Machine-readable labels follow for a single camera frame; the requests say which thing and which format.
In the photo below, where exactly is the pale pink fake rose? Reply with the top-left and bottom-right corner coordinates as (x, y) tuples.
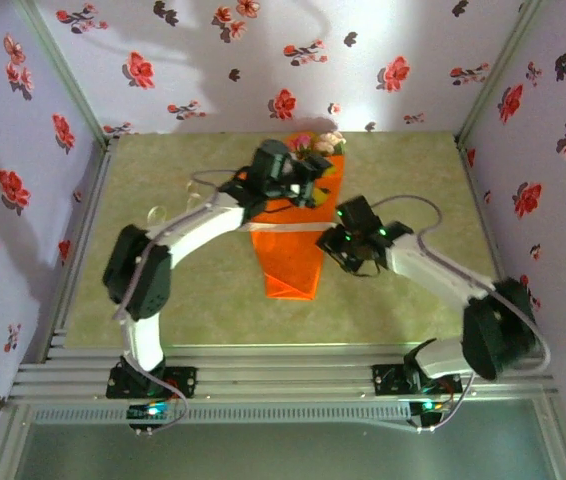
(321, 131), (348, 154)

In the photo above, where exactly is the magenta fake rose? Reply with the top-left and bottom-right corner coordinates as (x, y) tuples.
(288, 133), (314, 154)

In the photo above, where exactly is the translucent white ribbon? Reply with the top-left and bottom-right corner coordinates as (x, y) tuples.
(146, 178), (338, 235)

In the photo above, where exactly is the orange wrapping paper sheet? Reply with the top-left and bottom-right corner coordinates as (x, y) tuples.
(249, 131), (348, 302)

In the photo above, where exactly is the left controller board with LED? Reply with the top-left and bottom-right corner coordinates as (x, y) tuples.
(126, 402), (172, 435)

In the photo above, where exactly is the grey right arm cable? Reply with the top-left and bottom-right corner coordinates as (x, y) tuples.
(370, 194), (552, 434)

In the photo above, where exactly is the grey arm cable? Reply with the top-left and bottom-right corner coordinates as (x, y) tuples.
(111, 169), (245, 434)
(370, 194), (552, 434)

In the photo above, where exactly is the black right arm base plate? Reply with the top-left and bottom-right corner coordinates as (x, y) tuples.
(371, 363), (464, 397)

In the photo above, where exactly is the aluminium front frame rail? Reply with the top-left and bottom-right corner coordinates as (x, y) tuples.
(9, 342), (560, 402)

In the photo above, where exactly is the perforated grey cable duct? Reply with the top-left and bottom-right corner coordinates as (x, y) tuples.
(29, 402), (414, 427)

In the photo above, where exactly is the aluminium side rail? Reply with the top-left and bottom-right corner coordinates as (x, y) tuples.
(41, 139), (117, 362)

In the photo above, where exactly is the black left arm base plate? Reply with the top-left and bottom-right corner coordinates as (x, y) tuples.
(105, 366), (199, 401)

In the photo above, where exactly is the grey left arm cable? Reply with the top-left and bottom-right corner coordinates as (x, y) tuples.
(111, 169), (245, 434)

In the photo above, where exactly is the aluminium corner post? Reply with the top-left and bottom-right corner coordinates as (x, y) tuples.
(11, 0), (115, 149)
(454, 0), (550, 147)

